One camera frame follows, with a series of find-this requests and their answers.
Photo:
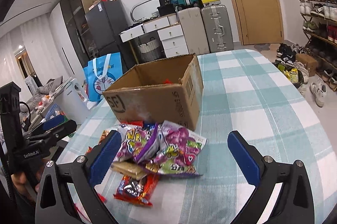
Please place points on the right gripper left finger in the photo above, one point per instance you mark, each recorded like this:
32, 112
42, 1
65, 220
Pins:
54, 202

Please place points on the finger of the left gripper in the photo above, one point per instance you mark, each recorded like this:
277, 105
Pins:
54, 122
52, 136

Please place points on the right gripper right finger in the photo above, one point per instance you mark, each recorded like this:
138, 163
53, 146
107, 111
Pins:
294, 203

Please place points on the red Oreo snack packet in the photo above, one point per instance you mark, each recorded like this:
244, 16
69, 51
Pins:
137, 192

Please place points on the purple grape candy bag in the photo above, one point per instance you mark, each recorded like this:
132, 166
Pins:
178, 149

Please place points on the person's left hand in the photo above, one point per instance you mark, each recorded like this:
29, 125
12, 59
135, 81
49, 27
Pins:
20, 182

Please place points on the white appliance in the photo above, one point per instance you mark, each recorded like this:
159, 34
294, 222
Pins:
72, 100

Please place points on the clear wrapped cracker packet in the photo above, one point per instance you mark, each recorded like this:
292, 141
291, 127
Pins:
129, 169

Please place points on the blue Doraemon tote bag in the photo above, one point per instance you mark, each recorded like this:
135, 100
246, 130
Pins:
101, 73

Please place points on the purple-edged candy bag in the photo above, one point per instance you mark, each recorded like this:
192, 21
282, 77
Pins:
138, 143

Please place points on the dark grey refrigerator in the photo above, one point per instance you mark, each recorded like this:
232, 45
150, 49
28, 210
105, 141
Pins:
106, 20

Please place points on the brown SF cardboard box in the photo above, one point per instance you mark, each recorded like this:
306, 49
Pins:
167, 89

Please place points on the grey woven basket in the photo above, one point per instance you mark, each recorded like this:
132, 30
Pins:
150, 51

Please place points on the dark glass cabinet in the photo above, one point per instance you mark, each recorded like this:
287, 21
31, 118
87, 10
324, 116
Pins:
74, 16

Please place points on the white sneaker on floor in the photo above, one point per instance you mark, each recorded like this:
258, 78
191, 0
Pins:
319, 90

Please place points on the teal plaid tablecloth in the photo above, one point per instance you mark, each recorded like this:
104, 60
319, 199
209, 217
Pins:
242, 91

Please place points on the white drawer desk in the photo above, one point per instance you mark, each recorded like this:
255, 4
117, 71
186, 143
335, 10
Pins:
169, 31

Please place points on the small cardboard box on floor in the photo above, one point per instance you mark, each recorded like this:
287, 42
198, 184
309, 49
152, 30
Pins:
309, 63

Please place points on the beige suitcase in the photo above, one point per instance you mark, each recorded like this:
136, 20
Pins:
194, 31

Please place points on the silver suitcase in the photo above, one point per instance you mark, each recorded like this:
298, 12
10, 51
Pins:
218, 29

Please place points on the shoe rack with shoes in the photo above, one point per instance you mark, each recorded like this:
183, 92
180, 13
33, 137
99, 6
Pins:
319, 26

